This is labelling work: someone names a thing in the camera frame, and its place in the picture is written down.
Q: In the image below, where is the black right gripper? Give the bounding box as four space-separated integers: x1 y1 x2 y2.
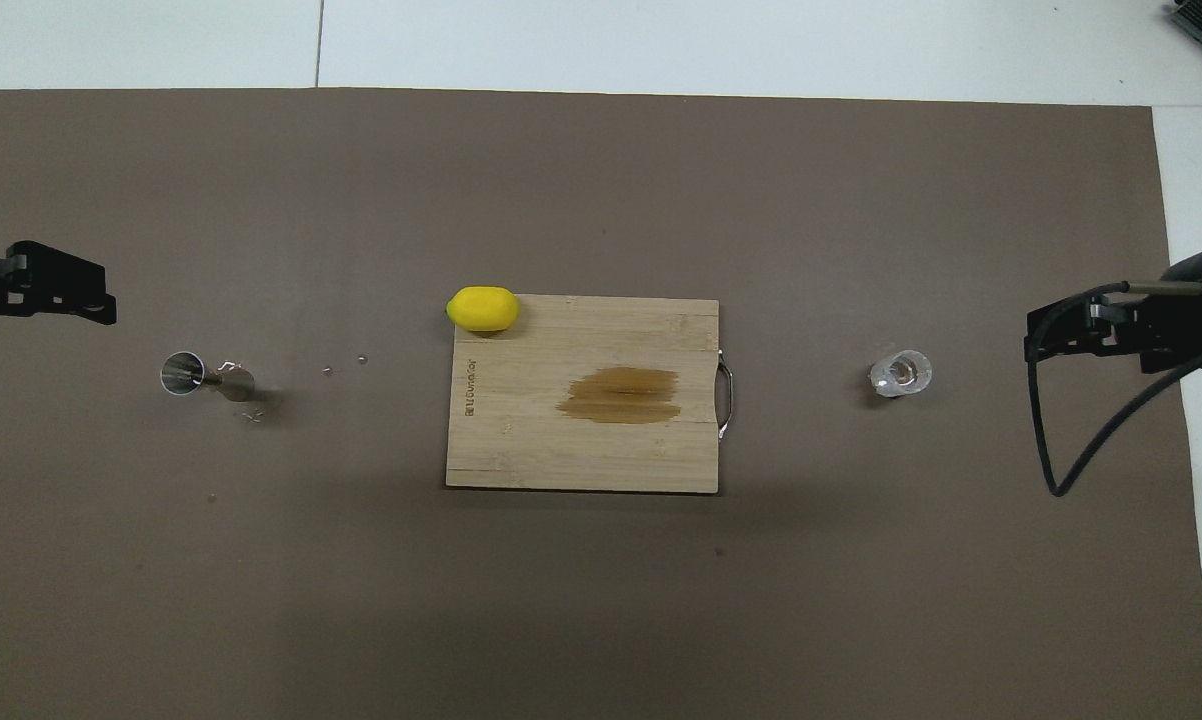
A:
1024 252 1202 376

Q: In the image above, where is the clear glass cup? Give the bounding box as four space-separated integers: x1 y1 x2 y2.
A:
867 349 934 399

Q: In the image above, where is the steel double jigger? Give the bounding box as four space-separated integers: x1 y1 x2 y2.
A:
160 351 257 403

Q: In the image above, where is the yellow lemon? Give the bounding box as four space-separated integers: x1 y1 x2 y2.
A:
446 286 520 333

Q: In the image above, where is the wooden cutting board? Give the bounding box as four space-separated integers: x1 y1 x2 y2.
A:
445 294 735 495

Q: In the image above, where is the brown table mat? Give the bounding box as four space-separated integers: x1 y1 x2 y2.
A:
0 88 1202 720

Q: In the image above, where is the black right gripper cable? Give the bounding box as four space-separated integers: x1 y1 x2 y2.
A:
1025 282 1202 498

